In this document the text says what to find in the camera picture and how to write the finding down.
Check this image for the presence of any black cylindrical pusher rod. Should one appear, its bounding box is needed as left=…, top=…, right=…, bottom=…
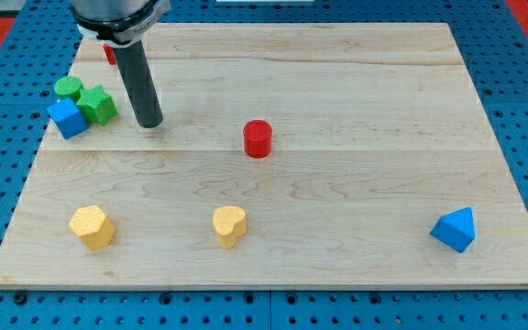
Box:
left=114, top=40, right=163, bottom=128

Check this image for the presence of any small red block behind rod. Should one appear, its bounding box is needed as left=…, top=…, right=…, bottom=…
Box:
left=103, top=44, right=116, bottom=66

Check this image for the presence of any green star block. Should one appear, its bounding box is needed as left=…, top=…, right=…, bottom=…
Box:
left=77, top=85, right=117, bottom=126

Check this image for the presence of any green cylinder block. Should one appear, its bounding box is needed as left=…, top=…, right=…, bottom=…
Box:
left=54, top=76, right=83, bottom=102

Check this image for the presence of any blue cube block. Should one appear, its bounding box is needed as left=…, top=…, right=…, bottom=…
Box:
left=47, top=98, right=89, bottom=139

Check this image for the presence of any red cylinder block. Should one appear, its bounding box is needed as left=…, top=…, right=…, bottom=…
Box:
left=243, top=119, right=273, bottom=159

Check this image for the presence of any yellow hexagon block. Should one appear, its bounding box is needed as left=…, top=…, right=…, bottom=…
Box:
left=69, top=205, right=116, bottom=249

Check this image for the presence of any light wooden board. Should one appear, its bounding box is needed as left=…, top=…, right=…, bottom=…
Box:
left=0, top=23, right=528, bottom=291

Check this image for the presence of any yellow heart block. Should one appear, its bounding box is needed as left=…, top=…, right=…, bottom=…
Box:
left=213, top=205, right=248, bottom=249

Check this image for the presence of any blue triangle block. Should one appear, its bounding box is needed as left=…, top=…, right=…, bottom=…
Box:
left=430, top=207, right=476, bottom=253

